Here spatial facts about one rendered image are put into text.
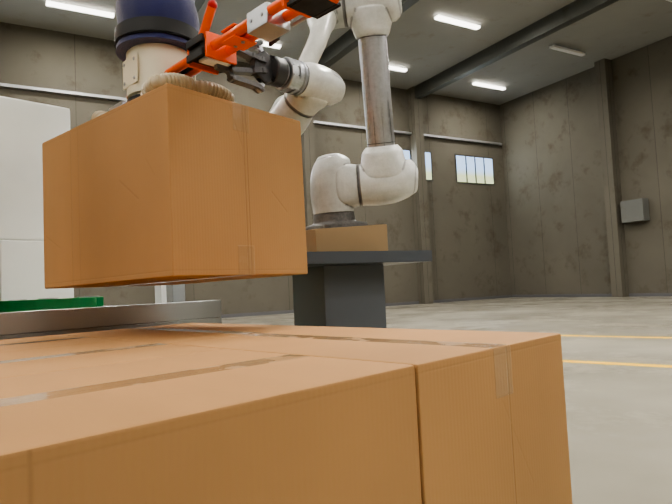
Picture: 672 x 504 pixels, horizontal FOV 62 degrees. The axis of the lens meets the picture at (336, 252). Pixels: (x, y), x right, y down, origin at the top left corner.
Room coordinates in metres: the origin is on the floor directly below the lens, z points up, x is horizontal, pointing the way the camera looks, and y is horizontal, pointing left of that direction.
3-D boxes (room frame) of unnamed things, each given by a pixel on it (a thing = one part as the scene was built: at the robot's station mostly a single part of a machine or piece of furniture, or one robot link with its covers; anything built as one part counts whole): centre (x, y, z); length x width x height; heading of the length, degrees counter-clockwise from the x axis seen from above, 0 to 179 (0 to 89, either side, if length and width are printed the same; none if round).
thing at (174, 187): (1.47, 0.43, 0.87); 0.60 x 0.40 x 0.40; 50
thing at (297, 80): (1.45, 0.10, 1.20); 0.09 x 0.06 x 0.09; 44
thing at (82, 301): (2.98, 1.55, 0.60); 1.60 x 0.11 x 0.09; 45
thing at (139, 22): (1.47, 0.45, 1.31); 0.23 x 0.23 x 0.04
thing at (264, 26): (1.14, 0.12, 1.20); 0.07 x 0.07 x 0.04; 45
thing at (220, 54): (1.29, 0.27, 1.20); 0.10 x 0.08 x 0.06; 135
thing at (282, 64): (1.40, 0.15, 1.20); 0.09 x 0.07 x 0.08; 134
